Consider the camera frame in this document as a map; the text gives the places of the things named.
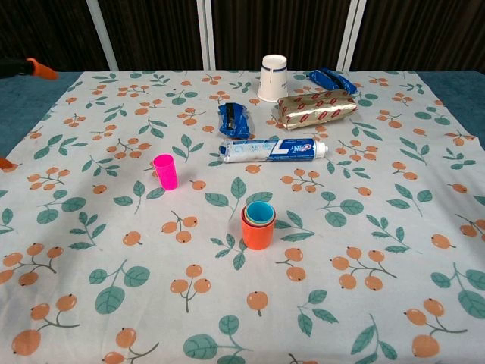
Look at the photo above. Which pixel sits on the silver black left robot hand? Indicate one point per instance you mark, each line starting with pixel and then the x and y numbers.
pixel 15 66

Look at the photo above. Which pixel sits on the pink plastic cup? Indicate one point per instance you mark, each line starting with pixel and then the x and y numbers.
pixel 166 174

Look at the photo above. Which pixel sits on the yellow plastic cup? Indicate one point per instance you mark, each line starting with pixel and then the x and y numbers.
pixel 246 219

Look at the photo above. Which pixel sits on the light blue plastic cup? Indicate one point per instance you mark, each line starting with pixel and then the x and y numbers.
pixel 261 208

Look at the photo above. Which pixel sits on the blue snack packet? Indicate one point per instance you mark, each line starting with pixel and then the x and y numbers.
pixel 238 125
pixel 322 77

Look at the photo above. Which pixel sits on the white paper cup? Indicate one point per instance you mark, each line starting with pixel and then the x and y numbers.
pixel 273 81

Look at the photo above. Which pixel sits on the blue white toothpaste tube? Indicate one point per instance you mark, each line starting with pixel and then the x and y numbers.
pixel 273 149

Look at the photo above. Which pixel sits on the orange plastic cup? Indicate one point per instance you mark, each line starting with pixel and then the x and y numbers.
pixel 257 239

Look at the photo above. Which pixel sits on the gold foil wrapped package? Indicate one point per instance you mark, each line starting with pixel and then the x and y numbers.
pixel 318 110

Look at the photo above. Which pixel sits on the floral leaf print tablecloth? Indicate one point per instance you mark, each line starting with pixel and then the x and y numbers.
pixel 227 303

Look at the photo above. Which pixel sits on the teal table cover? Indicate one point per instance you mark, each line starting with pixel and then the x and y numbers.
pixel 458 85

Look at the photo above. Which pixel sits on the white screen frame post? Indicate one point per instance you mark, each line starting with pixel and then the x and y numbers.
pixel 101 34
pixel 204 34
pixel 351 34

